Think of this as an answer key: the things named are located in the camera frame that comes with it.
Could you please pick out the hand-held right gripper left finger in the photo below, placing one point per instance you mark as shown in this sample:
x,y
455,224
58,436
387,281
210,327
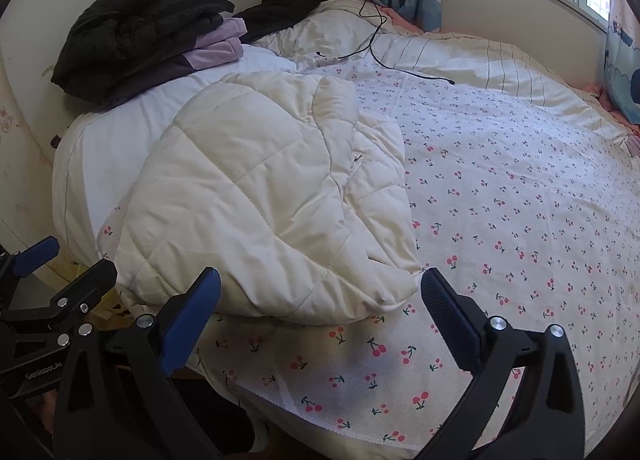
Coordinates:
x,y
192,312

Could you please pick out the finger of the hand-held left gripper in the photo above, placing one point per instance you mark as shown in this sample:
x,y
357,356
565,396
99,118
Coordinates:
x,y
35,256
92,285

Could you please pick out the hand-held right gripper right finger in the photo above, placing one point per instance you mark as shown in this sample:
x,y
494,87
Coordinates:
x,y
447,315

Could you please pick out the cream puffer jacket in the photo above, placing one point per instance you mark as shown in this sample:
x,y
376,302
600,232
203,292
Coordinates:
x,y
240,200

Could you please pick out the folded black clothes pile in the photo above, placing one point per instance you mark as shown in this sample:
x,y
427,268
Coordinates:
x,y
135,20

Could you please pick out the yellow patterned cloth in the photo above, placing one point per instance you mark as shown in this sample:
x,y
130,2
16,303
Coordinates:
x,y
112,307

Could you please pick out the cherry print bed sheet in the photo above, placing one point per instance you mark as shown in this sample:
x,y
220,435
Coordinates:
x,y
500,220

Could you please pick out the white folded duvet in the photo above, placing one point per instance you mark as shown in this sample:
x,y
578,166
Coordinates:
x,y
125,125

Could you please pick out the striped cream blanket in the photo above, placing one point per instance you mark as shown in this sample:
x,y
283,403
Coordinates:
x,y
500,65

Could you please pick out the lilac and dark purple garment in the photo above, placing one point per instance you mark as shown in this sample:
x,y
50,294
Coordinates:
x,y
210,58

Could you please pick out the lilac folded garment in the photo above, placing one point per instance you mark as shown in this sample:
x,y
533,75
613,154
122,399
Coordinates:
x,y
222,30

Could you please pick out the white quilt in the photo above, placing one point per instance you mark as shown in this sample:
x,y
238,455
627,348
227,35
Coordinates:
x,y
335,23

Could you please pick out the pink curtain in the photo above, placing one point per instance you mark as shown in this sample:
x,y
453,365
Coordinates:
x,y
625,5

